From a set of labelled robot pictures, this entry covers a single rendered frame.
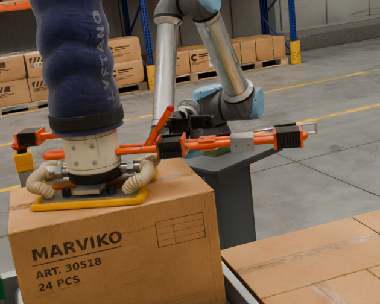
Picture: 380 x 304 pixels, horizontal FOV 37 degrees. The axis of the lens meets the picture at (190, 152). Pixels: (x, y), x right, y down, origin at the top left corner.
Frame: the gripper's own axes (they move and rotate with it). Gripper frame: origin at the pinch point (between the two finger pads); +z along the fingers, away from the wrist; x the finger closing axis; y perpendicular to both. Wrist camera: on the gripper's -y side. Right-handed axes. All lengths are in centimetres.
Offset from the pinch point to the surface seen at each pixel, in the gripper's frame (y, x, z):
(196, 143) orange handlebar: -5.5, 0.6, 16.7
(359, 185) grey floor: -92, -108, -223
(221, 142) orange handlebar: -13.1, 0.4, 16.9
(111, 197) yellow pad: 19.8, -10.6, 27.0
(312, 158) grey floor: -66, -108, -296
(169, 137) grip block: 3.2, 1.7, 11.0
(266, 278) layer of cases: -23, -54, 2
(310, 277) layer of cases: -37, -54, 3
